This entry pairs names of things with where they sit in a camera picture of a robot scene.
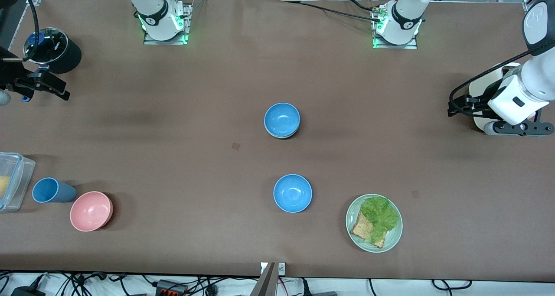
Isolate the light green plate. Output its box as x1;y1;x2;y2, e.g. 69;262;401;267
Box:
346;194;403;253

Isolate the metal base plate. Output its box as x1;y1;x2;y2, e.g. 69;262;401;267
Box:
143;3;192;46
372;3;419;50

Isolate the pink bowl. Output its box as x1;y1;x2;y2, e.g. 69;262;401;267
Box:
70;191;114;232

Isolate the red black connector block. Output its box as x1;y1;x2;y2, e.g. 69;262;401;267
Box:
156;280;188;296

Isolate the white edge bracket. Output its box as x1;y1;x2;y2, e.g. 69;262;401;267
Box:
260;262;287;276

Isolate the black power adapter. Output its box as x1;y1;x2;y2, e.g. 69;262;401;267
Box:
11;285;46;296

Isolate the blue bowl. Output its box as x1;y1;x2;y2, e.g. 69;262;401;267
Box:
264;103;300;137
273;174;313;213

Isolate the black table cable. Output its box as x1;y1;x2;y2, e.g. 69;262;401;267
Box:
282;0;383;23

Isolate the clear plastic container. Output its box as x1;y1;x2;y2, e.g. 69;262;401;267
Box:
0;152;36;213

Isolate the white toaster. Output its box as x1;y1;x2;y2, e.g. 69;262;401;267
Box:
467;63;523;132

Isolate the light green bowl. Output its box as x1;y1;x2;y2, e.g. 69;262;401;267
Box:
265;126;300;140

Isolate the grey metal bar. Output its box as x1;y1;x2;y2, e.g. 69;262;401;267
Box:
251;262;277;296

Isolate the brown bread slice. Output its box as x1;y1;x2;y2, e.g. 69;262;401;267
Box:
350;211;386;249

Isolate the green lettuce leaf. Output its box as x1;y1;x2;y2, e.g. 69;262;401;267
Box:
361;196;399;244

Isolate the blue cup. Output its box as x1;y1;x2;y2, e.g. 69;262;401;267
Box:
32;177;78;203

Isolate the black pot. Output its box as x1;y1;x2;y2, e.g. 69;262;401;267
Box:
23;27;82;75

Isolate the glass pot lid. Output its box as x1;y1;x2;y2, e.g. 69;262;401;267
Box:
24;27;69;65

